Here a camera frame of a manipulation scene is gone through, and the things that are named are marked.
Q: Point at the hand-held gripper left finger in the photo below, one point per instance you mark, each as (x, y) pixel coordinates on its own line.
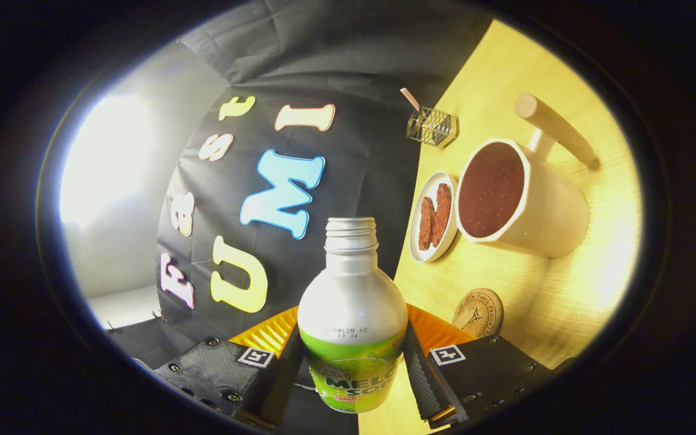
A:
(215, 368)

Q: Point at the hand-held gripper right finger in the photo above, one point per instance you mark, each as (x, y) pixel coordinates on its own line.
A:
(487, 374)

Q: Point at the round wooden coaster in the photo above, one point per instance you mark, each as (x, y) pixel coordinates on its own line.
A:
(478, 312)

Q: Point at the silver green juice bottle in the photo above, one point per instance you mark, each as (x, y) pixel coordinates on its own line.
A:
(351, 302)

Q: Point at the wooden table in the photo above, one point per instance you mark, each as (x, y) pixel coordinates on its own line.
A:
(565, 290)

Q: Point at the white round plate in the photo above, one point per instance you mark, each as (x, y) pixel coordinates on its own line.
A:
(423, 255)

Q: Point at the red meat slice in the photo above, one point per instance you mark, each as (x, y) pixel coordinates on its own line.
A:
(443, 211)
(426, 222)

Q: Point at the black backdrop cloth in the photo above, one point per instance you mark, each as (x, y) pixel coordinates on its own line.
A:
(360, 181)

